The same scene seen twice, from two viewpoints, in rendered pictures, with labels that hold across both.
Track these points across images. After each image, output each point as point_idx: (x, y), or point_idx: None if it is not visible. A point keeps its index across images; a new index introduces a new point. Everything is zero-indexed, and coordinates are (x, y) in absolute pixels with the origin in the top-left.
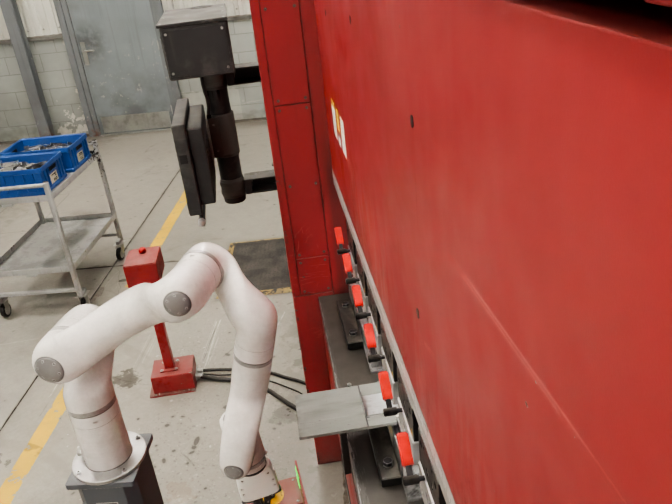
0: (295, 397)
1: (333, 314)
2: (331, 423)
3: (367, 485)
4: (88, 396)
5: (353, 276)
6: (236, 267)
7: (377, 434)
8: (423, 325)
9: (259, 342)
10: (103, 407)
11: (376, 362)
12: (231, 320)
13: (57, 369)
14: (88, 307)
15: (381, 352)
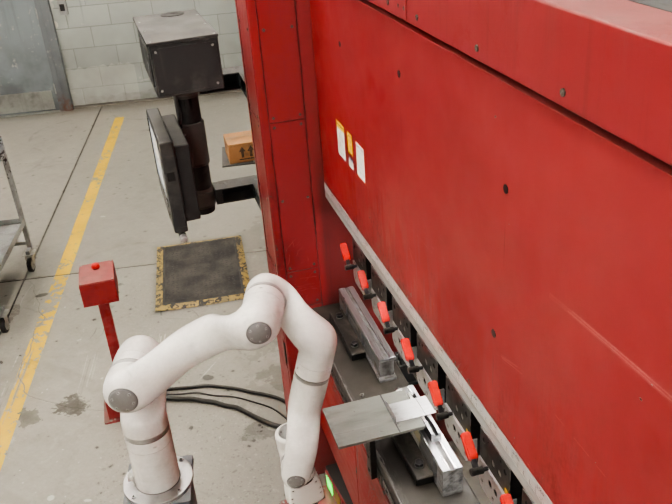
0: (323, 410)
1: None
2: (365, 432)
3: (402, 486)
4: (150, 423)
5: (361, 290)
6: (297, 295)
7: (402, 439)
8: (502, 343)
9: (323, 362)
10: (162, 432)
11: (384, 371)
12: (297, 344)
13: (132, 399)
14: (143, 338)
15: (416, 363)
